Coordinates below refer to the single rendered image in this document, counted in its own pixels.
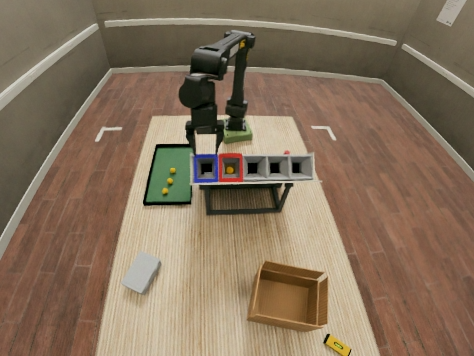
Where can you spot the yellow pocket level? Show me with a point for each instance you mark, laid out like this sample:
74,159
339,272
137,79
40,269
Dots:
337,345

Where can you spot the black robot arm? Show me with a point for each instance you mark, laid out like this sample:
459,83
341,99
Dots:
197,90

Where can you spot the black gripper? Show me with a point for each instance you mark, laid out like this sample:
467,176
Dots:
190,134

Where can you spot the brown cardboard box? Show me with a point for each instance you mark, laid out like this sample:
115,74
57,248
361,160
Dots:
282,296

